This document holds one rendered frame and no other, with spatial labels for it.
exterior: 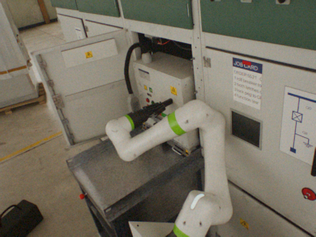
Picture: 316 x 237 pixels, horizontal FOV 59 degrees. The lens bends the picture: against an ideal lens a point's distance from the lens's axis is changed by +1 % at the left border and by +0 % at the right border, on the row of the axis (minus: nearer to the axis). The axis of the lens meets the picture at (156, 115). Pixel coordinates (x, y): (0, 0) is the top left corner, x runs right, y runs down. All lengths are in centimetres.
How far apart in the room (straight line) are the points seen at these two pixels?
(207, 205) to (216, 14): 76
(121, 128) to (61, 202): 174
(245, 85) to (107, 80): 107
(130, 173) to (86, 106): 61
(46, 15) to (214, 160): 1179
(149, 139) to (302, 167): 66
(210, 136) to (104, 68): 96
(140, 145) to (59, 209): 176
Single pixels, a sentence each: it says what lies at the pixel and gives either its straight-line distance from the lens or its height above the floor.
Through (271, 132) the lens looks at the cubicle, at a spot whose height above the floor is 127.
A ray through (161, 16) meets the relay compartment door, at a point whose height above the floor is 169.
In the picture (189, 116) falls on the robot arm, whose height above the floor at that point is 136.
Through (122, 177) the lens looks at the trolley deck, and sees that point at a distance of 176.
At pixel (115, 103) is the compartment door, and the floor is 107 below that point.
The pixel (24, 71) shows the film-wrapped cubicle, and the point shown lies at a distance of 510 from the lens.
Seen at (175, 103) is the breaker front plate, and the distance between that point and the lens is 162.
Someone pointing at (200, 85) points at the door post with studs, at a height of 135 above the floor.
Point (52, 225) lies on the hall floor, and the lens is 290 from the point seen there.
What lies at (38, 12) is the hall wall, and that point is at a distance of 1275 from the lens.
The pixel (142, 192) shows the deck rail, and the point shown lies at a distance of 161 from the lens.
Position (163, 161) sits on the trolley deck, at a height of 85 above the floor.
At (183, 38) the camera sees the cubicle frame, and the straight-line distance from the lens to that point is 147.
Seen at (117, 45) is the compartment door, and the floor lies 148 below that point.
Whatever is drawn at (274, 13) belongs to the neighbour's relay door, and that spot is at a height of 175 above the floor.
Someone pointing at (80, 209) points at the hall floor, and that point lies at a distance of 290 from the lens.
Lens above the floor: 201
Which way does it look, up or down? 31 degrees down
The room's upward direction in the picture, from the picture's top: 10 degrees counter-clockwise
